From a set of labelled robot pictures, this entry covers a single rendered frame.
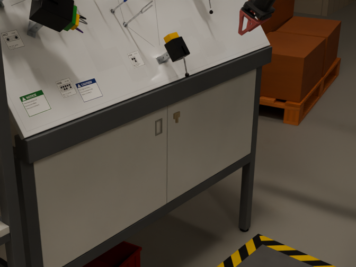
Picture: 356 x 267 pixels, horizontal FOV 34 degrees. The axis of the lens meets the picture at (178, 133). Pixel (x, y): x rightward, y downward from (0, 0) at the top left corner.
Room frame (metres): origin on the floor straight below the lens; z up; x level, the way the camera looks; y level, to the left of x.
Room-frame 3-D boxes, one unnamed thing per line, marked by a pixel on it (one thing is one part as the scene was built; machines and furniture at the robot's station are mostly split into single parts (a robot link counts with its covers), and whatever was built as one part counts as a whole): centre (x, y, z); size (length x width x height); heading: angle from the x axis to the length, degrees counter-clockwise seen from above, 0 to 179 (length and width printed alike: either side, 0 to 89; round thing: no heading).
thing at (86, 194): (1.59, 0.21, 0.60); 0.55 x 0.02 x 0.39; 141
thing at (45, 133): (1.79, 0.03, 0.83); 1.18 x 0.05 x 0.06; 141
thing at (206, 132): (2.02, -0.13, 0.60); 0.55 x 0.03 x 0.39; 141
